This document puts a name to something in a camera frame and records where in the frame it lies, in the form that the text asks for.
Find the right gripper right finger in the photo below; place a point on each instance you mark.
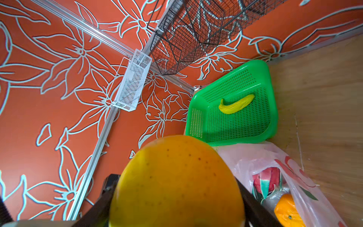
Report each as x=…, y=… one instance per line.
x=255, y=213

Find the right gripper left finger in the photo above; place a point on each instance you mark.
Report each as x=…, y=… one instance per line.
x=98, y=215

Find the orange fruit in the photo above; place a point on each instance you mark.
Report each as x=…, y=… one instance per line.
x=286, y=212

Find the pink plastic bag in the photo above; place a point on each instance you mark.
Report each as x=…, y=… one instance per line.
x=246, y=160

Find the yellow orange mango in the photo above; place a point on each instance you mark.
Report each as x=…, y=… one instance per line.
x=177, y=181

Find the pink dragon fruit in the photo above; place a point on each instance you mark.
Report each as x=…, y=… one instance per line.
x=266, y=183

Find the green plastic basket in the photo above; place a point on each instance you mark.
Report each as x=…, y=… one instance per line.
x=254, y=124

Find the yellow banana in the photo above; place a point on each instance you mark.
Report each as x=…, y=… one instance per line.
x=237, y=106

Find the white mesh wall basket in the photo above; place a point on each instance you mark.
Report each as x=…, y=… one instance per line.
x=129, y=90

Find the black wire wall basket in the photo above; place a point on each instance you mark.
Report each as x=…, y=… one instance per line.
x=188, y=30

